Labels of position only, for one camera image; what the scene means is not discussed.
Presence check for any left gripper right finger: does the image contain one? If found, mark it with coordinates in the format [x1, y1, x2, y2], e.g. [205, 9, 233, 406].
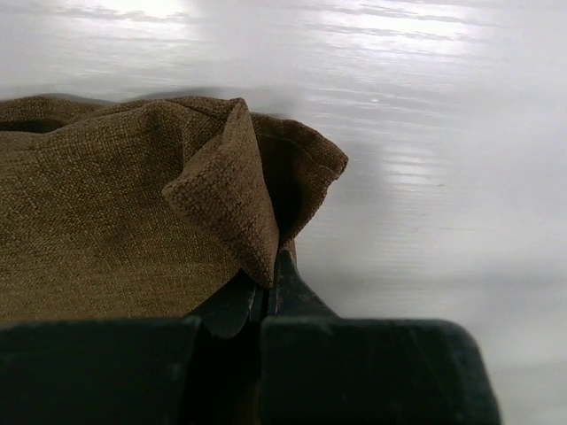
[260, 251, 501, 425]

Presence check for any brown cloth napkin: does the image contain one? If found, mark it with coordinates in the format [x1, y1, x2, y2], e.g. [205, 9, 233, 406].
[1, 96, 348, 322]

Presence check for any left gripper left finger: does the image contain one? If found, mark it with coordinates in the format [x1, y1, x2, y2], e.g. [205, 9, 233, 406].
[1, 273, 264, 424]

